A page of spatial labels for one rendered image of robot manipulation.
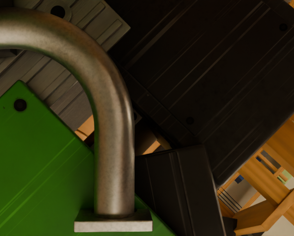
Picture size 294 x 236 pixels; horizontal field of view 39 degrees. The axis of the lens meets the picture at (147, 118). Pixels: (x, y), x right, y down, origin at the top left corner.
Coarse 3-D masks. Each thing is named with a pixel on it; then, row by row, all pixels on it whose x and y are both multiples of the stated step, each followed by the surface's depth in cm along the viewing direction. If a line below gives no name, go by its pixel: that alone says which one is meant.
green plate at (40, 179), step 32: (0, 96) 32; (32, 96) 32; (0, 128) 32; (32, 128) 32; (64, 128) 32; (0, 160) 32; (32, 160) 32; (64, 160) 32; (0, 192) 32; (32, 192) 32; (64, 192) 32; (0, 224) 32; (32, 224) 32; (64, 224) 32; (160, 224) 33
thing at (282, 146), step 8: (288, 120) 107; (280, 128) 107; (288, 128) 107; (272, 136) 107; (280, 136) 106; (288, 136) 106; (264, 144) 109; (272, 144) 106; (280, 144) 106; (288, 144) 106; (272, 152) 109; (280, 152) 106; (288, 152) 105; (280, 160) 109; (288, 160) 105; (288, 168) 109
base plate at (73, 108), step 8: (72, 88) 83; (80, 88) 86; (64, 96) 83; (72, 96) 86; (80, 96) 89; (56, 104) 83; (64, 104) 86; (72, 104) 89; (80, 104) 92; (88, 104) 96; (56, 112) 86; (64, 112) 89; (72, 112) 92; (80, 112) 96; (88, 112) 100; (64, 120) 92; (72, 120) 96; (80, 120) 100; (72, 128) 100
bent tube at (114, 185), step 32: (0, 32) 29; (32, 32) 29; (64, 32) 29; (64, 64) 30; (96, 64) 29; (96, 96) 29; (128, 96) 30; (96, 128) 30; (128, 128) 30; (96, 160) 30; (128, 160) 30; (96, 192) 30; (128, 192) 29; (96, 224) 28; (128, 224) 29
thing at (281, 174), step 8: (256, 152) 875; (264, 152) 885; (264, 160) 874; (272, 168) 869; (280, 168) 864; (240, 176) 868; (280, 176) 864; (288, 176) 869; (224, 184) 856; (256, 192) 851
